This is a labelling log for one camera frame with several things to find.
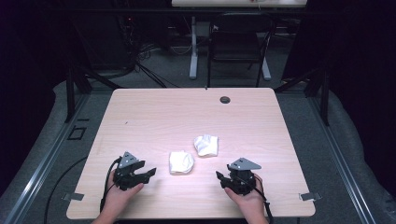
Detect black metal stand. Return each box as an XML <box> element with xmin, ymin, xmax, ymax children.
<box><xmin>64</xmin><ymin>60</ymin><xmax>123</xmax><ymax>124</ymax></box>
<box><xmin>274</xmin><ymin>64</ymin><xmax>332</xmax><ymax>127</ymax></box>

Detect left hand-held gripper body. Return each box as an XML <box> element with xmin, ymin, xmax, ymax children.
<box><xmin>113</xmin><ymin>151</ymin><xmax>146</xmax><ymax>191</ymax></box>

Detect black floor cable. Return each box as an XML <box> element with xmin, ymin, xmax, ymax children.
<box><xmin>43</xmin><ymin>155</ymin><xmax>89</xmax><ymax>224</ymax></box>

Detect aluminium floor rail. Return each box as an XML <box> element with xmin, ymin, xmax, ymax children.
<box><xmin>2</xmin><ymin>92</ymin><xmax>92</xmax><ymax>224</ymax></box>
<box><xmin>306</xmin><ymin>92</ymin><xmax>378</xmax><ymax>224</ymax></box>

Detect black curtain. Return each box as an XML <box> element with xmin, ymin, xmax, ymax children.
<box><xmin>0</xmin><ymin>0</ymin><xmax>74</xmax><ymax>195</ymax></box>
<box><xmin>281</xmin><ymin>0</ymin><xmax>396</xmax><ymax>199</ymax></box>

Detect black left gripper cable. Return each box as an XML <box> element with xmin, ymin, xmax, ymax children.
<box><xmin>99</xmin><ymin>156</ymin><xmax>123</xmax><ymax>215</ymax></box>

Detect person's left hand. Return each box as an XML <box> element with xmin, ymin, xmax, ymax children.
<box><xmin>102</xmin><ymin>174</ymin><xmax>145</xmax><ymax>217</ymax></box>

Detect black tape square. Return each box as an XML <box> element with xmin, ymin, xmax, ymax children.
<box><xmin>66</xmin><ymin>125</ymin><xmax>88</xmax><ymax>141</ymax></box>

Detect black chair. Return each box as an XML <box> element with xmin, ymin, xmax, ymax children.
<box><xmin>206</xmin><ymin>12</ymin><xmax>277</xmax><ymax>89</ymax></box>

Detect person's right hand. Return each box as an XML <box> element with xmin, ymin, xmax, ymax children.
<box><xmin>224</xmin><ymin>173</ymin><xmax>266</xmax><ymax>218</ymax></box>

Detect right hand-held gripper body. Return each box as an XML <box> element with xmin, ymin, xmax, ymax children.
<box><xmin>227</xmin><ymin>157</ymin><xmax>262</xmax><ymax>197</ymax></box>

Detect white desk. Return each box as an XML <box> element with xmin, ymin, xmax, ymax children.
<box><xmin>171</xmin><ymin>0</ymin><xmax>308</xmax><ymax>81</ymax></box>

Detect bundle of floor cables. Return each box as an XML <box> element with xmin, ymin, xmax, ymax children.
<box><xmin>117</xmin><ymin>13</ymin><xmax>194</xmax><ymax>89</ymax></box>

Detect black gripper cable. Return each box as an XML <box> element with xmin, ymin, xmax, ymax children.
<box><xmin>99</xmin><ymin>156</ymin><xmax>123</xmax><ymax>215</ymax></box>
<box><xmin>246</xmin><ymin>178</ymin><xmax>275</xmax><ymax>224</ymax></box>

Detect grey metal table bracket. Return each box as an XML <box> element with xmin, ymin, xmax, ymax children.
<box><xmin>299</xmin><ymin>191</ymin><xmax>323</xmax><ymax>202</ymax></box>
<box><xmin>61</xmin><ymin>191</ymin><xmax>85</xmax><ymax>202</ymax></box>

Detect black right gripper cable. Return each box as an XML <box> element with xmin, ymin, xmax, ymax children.
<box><xmin>246</xmin><ymin>178</ymin><xmax>275</xmax><ymax>224</ymax></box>

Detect white sock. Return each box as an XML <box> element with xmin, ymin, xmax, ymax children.
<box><xmin>193</xmin><ymin>133</ymin><xmax>219</xmax><ymax>158</ymax></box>
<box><xmin>168</xmin><ymin>150</ymin><xmax>195</xmax><ymax>175</ymax></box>

